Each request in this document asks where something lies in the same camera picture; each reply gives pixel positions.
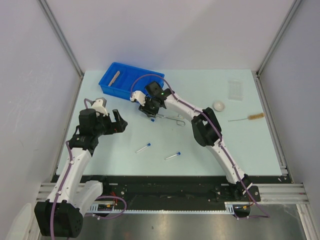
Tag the metal crucible tongs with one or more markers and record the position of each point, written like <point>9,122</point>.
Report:
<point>178,119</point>

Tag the aluminium frame rail left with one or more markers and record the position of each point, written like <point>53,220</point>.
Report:
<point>49,15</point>

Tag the bristle test tube brush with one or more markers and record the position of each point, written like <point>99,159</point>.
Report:
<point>250,117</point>

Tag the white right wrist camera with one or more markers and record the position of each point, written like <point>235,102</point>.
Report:
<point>138,96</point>

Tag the aluminium frame rail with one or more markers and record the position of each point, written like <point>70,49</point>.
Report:
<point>49,15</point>
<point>289,77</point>

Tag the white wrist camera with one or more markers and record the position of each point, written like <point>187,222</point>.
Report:
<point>138,96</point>
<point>99,105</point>

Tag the white porcelain evaporating dish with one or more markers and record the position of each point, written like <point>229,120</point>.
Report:
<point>219,106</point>

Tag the aluminium frame rail right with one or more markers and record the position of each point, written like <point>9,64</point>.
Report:
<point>289,77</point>

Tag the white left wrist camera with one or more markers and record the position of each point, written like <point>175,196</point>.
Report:
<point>99,105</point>

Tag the wooden test tube clamp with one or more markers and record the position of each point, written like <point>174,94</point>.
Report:
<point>114,78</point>

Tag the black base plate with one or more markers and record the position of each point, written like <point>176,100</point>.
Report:
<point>170,193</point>

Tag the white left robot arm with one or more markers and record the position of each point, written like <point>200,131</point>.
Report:
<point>63,211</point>

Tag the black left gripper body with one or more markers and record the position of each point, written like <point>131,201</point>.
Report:
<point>104,126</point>

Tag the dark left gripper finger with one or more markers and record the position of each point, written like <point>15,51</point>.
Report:
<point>120,126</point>
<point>117,117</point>

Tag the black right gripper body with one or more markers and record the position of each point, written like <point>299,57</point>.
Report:
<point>150,107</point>

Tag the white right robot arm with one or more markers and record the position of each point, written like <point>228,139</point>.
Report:
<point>206,131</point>

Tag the blue plastic bin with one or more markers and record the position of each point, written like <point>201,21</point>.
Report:
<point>131,79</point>

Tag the clear plastic test tube rack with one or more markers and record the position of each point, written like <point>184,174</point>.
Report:
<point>235,90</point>

